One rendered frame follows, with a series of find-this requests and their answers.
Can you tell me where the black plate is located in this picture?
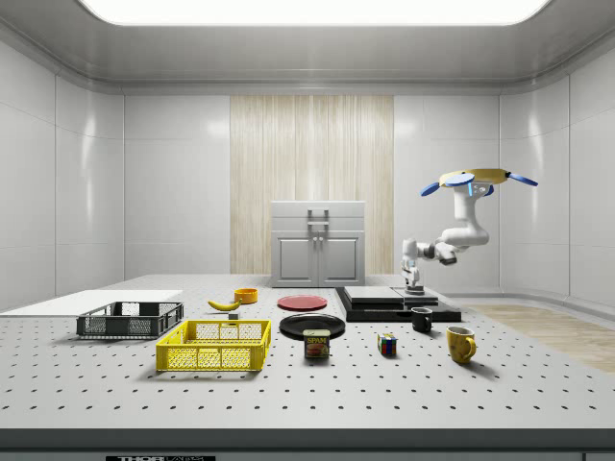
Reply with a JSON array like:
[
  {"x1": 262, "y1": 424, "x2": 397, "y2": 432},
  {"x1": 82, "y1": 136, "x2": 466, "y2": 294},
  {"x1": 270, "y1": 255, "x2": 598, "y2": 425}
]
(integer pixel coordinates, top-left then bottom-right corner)
[{"x1": 278, "y1": 312, "x2": 347, "y2": 340}]

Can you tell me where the black mug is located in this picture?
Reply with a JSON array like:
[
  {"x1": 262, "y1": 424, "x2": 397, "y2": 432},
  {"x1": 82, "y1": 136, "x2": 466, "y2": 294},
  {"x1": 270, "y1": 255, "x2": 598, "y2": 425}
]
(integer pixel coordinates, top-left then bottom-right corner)
[{"x1": 409, "y1": 306, "x2": 434, "y2": 333}]

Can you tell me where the white cabinet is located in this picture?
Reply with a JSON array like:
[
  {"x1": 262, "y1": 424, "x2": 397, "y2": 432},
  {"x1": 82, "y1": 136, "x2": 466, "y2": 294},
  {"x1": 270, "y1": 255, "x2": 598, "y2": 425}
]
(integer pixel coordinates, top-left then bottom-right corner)
[{"x1": 269, "y1": 200, "x2": 367, "y2": 289}]

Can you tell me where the white board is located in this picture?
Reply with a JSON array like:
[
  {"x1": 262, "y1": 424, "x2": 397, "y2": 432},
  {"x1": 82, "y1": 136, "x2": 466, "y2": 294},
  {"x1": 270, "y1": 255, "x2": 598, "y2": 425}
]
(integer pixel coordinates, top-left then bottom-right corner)
[{"x1": 0, "y1": 289, "x2": 185, "y2": 318}]

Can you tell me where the yellow basket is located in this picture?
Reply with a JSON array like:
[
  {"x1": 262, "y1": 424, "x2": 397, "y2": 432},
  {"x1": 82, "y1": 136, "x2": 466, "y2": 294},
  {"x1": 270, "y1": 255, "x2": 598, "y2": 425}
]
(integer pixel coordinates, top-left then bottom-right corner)
[{"x1": 155, "y1": 318, "x2": 273, "y2": 373}]

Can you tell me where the yellow mug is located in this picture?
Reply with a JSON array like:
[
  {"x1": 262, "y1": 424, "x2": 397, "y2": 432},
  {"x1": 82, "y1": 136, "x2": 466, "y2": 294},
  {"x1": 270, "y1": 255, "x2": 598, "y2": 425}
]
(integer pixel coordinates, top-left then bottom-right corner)
[{"x1": 445, "y1": 326, "x2": 479, "y2": 365}]

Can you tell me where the dark grey basket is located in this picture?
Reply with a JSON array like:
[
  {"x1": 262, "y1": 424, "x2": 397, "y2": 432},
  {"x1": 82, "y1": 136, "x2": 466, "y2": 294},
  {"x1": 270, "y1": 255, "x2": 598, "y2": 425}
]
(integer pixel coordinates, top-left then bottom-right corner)
[{"x1": 75, "y1": 301, "x2": 185, "y2": 341}]

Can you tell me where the flat-sided can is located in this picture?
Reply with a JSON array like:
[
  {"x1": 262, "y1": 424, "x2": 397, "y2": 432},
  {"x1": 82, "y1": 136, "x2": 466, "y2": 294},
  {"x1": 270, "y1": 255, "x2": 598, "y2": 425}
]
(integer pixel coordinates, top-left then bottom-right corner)
[{"x1": 302, "y1": 328, "x2": 332, "y2": 360}]

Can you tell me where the puzzle cube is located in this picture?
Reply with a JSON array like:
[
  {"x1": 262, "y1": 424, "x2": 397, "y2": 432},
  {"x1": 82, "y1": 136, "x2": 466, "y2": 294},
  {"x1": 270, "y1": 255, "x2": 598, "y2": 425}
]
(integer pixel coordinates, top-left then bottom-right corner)
[{"x1": 376, "y1": 332, "x2": 399, "y2": 357}]

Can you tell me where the red plate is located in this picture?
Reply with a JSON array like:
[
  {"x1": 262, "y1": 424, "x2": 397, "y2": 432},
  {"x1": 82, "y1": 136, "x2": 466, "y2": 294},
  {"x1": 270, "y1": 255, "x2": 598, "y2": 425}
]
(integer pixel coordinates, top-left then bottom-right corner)
[{"x1": 277, "y1": 294, "x2": 329, "y2": 312}]

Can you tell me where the black stove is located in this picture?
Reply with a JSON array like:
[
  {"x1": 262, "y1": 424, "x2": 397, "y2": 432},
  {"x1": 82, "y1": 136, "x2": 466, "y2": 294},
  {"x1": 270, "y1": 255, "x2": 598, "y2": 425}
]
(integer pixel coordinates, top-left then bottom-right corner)
[{"x1": 334, "y1": 282, "x2": 463, "y2": 324}]

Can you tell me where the banana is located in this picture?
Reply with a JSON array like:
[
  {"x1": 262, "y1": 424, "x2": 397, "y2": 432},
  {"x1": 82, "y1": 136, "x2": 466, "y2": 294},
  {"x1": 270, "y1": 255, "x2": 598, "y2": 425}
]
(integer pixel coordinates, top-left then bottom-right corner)
[{"x1": 207, "y1": 298, "x2": 244, "y2": 314}]

